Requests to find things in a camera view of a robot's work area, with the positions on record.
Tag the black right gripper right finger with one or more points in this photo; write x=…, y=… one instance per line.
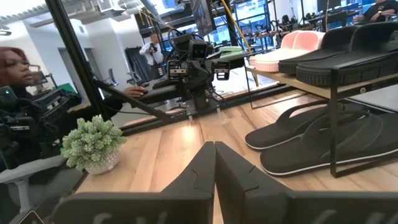
x=248, y=202

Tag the green potted plant white pot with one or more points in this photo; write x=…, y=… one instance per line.
x=93, y=140

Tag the grey chair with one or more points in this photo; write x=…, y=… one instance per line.
x=18, y=177

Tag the mint green stapler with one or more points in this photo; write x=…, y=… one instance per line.
x=231, y=51

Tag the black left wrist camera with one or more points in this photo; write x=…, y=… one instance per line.
x=198, y=49

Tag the black computer monitor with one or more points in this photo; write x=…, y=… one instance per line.
x=202, y=15

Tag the wood shelf black metal frame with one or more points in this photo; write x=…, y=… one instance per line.
x=295, y=83

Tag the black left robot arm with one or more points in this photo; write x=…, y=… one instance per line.
x=200, y=99

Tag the black flip-flop white sole edge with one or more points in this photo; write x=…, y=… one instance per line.
x=280, y=133
x=357, y=146

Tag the black robot device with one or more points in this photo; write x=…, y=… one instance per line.
x=28, y=124

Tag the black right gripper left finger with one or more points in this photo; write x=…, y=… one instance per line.
x=186, y=205

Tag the person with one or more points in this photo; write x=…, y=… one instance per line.
x=15, y=68
x=152, y=54
x=382, y=7

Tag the black slide sandal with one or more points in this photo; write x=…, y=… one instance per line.
x=373, y=40
x=335, y=39

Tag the black desk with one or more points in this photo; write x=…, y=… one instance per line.
x=161, y=91

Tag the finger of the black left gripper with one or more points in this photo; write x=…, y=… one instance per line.
x=177, y=71
x=221, y=71

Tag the pink slide sandal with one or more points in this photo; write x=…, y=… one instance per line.
x=308, y=40
x=289, y=39

